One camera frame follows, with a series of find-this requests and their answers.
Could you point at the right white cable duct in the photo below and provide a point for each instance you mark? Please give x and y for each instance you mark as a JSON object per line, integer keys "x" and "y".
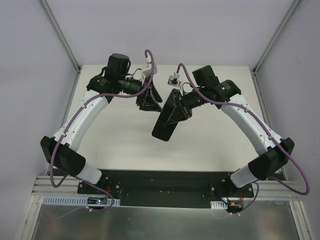
{"x": 218, "y": 205}

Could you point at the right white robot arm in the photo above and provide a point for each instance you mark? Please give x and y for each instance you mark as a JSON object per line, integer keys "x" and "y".
{"x": 273, "y": 151}

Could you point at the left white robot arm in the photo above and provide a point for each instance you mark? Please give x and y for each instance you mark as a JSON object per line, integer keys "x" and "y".
{"x": 114, "y": 81}

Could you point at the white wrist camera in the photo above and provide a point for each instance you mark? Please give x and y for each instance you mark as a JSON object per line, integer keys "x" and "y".
{"x": 149, "y": 70}
{"x": 175, "y": 80}

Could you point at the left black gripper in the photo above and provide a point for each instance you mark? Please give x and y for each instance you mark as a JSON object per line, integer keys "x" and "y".
{"x": 144, "y": 95}

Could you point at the phone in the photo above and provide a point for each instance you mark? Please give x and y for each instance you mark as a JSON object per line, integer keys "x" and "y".
{"x": 161, "y": 130}

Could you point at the aluminium frame rail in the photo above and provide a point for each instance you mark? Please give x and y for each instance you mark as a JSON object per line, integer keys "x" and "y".
{"x": 43, "y": 186}

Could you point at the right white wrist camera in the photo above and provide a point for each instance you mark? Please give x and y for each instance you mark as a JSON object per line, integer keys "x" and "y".
{"x": 175, "y": 80}

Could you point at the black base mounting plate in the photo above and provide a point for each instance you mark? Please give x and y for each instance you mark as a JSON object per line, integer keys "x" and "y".
{"x": 171, "y": 189}

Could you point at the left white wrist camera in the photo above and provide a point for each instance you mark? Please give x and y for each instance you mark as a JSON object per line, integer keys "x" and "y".
{"x": 149, "y": 70}

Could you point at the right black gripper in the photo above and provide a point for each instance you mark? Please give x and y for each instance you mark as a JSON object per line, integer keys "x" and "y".
{"x": 181, "y": 106}

